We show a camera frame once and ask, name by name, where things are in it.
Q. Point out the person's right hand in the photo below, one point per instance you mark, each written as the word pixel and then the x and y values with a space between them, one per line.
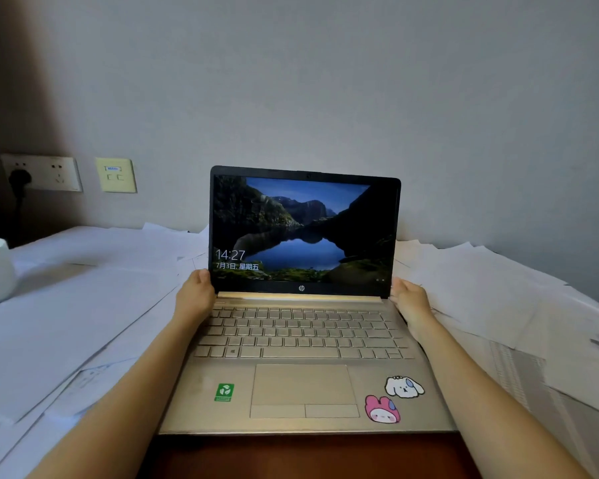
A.
pixel 414 306

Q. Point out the person's left forearm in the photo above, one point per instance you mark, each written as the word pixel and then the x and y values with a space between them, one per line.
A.
pixel 130 394

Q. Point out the cream network wall plate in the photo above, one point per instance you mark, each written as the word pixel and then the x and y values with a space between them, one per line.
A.
pixel 116 174

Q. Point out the pile of white paper sheets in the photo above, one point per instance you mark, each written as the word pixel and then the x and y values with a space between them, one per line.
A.
pixel 70 314

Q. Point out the gold laptop with stickers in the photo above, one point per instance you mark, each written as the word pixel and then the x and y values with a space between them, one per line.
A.
pixel 299 384

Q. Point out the person's right thumb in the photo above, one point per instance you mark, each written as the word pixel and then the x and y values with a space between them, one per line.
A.
pixel 397 291

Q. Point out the pile of printed paper sheets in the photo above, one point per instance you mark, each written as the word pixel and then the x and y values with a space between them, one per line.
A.
pixel 519 324

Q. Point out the person's left hand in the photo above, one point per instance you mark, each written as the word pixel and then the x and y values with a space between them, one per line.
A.
pixel 194 299

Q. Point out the person's right forearm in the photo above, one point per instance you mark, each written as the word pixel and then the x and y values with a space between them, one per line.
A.
pixel 484 394

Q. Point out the white wall power socket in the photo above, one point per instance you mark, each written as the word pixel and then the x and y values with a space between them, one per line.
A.
pixel 55 173

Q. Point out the black power plug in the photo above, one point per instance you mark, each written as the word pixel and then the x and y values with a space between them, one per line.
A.
pixel 20 180

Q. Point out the person's left thumb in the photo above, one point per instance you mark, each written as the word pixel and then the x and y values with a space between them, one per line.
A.
pixel 207 286

